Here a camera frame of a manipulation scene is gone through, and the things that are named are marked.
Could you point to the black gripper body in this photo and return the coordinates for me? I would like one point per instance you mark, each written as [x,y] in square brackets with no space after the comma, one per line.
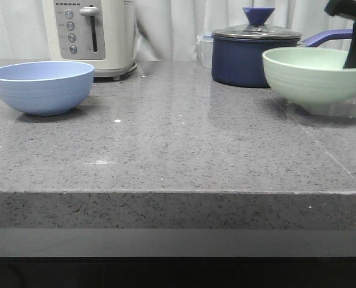
[342,8]

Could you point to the green bowl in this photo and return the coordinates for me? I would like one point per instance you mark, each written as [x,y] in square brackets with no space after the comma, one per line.
[313,78]

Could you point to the blue bowl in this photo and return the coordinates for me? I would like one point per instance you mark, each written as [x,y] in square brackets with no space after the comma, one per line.
[45,88]

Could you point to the glass pot lid blue knob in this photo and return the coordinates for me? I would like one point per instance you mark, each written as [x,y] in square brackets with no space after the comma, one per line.
[256,28]

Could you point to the dark blue saucepan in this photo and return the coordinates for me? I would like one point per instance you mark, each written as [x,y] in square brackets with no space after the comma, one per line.
[239,62]

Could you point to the clear plastic food container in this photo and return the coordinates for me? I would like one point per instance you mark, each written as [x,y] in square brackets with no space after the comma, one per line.
[205,49]

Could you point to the white curtain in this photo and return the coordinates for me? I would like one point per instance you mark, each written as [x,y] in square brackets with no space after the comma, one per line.
[166,30]

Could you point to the cream toaster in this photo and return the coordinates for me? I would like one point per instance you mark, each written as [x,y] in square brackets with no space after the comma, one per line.
[98,32]

